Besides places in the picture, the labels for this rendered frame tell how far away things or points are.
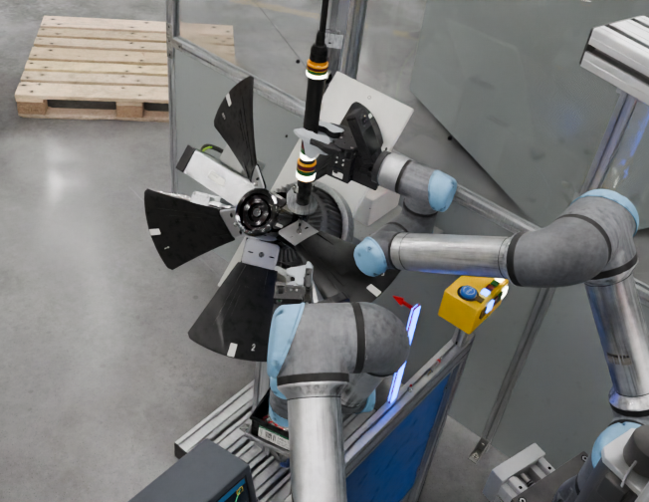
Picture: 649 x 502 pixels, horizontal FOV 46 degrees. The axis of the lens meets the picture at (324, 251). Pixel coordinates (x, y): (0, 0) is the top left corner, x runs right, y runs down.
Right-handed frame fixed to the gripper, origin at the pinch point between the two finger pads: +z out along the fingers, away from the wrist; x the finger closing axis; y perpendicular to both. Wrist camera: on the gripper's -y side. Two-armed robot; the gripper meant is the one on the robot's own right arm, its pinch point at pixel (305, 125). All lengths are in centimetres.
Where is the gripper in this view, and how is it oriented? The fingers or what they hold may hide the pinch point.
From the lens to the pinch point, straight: 166.0
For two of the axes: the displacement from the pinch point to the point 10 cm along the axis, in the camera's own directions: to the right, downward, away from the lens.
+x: 5.0, -5.2, 6.9
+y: -1.2, 7.5, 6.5
